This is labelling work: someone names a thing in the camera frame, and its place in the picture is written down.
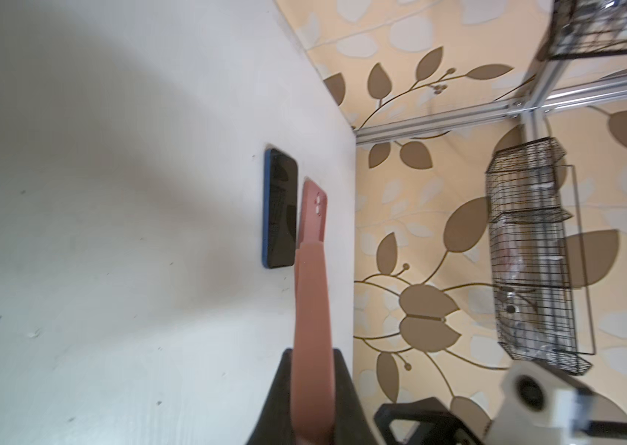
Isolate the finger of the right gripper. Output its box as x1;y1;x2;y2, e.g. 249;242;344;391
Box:
374;398;482;445

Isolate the phone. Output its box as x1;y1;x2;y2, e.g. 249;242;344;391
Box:
263;148;299;269
289;241;336;444

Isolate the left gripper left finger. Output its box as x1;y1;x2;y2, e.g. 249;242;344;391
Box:
247;349;294;445

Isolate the right wire basket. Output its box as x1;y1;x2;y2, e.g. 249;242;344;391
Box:
485;137;592;376

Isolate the wire basket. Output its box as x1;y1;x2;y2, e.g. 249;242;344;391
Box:
537;0;627;61
485;137;592;376

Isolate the aluminium frame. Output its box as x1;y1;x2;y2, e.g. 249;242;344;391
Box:
355;61;627;146

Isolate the back wire basket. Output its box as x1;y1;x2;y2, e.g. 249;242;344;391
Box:
537;0;627;61

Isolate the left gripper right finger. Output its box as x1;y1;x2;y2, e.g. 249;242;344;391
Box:
332;349;378;445

